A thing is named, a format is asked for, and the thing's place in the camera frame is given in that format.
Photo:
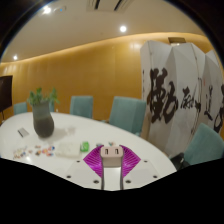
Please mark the black wall screen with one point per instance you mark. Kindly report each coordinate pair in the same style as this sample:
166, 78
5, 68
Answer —
5, 93

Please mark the teal chairs group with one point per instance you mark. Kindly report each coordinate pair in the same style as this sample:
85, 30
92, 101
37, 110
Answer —
128, 113

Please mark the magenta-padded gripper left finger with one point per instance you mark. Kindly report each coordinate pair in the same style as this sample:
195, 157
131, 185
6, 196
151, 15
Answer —
93, 163

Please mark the round ceiling lights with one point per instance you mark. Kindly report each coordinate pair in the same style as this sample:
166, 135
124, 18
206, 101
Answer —
123, 28

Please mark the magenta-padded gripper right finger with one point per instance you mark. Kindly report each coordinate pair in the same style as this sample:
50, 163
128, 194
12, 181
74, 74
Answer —
131, 163

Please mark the teal upholstered chair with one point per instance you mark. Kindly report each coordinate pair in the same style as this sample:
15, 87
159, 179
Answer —
205, 145

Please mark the ceiling air vent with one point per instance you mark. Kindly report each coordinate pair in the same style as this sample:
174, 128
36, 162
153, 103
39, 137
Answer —
106, 4

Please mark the small green object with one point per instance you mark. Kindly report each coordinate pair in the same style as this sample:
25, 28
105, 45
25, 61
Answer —
84, 147

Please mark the white calligraphy folding screen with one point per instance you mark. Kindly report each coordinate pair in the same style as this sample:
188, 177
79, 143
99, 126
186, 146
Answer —
180, 63

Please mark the small grey card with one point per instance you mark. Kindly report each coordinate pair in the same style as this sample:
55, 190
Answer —
23, 132

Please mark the green plant in grey vase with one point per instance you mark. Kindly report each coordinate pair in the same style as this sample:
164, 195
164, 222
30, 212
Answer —
42, 121

